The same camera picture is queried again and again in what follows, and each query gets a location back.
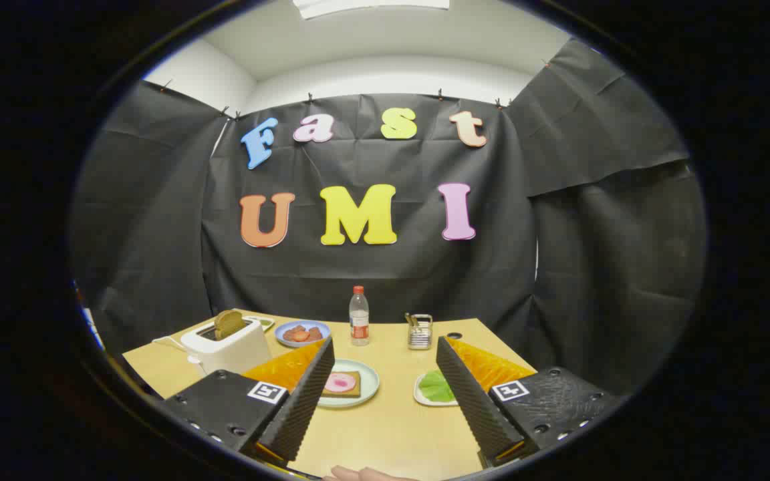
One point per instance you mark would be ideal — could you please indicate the small white plate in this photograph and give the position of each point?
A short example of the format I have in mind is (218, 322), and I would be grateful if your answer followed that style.
(418, 395)

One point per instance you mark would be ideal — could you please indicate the ceiling light panel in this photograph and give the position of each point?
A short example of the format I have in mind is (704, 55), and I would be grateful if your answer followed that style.
(358, 7)

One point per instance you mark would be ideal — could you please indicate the pink ham slice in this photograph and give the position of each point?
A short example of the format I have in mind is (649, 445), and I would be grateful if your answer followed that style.
(339, 383)

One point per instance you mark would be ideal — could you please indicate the bread slice under ham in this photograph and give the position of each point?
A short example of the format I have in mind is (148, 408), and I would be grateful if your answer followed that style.
(353, 392)

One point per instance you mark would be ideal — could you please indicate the clear plastic water bottle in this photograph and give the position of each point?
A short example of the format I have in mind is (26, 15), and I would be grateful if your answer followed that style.
(359, 327)

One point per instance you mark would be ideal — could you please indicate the wooden utensils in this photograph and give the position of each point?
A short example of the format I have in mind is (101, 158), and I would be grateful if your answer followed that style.
(411, 320)

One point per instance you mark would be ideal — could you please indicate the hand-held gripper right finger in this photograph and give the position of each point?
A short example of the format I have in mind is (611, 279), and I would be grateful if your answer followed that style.
(472, 407)

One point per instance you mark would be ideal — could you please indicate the black backdrop cloth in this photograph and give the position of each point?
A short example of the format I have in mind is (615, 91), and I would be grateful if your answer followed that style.
(371, 274)

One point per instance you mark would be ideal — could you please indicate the white divided condiment tray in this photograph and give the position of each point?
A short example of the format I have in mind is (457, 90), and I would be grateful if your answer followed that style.
(266, 323)

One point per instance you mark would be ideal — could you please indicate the pale green plate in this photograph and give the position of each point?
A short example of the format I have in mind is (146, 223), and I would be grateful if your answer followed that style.
(368, 384)

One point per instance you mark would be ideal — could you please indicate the red tomato slice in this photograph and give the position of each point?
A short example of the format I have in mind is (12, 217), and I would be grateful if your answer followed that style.
(301, 336)

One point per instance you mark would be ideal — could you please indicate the brown toast slice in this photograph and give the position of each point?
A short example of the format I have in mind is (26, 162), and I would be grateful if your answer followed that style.
(229, 324)

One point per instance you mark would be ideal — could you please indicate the green lettuce leaf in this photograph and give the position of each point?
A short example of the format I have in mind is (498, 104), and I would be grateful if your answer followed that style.
(435, 387)

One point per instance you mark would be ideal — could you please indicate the white toaster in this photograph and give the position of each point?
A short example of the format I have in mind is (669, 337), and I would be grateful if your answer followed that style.
(224, 354)

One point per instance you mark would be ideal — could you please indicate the blue plate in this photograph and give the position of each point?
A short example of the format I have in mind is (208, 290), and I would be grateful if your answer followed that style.
(280, 332)

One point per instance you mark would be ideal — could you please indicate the brown meat patty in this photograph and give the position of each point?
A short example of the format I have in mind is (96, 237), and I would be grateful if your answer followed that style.
(316, 333)
(289, 332)

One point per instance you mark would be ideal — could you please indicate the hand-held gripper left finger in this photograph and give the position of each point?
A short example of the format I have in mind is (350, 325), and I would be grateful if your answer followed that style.
(305, 401)

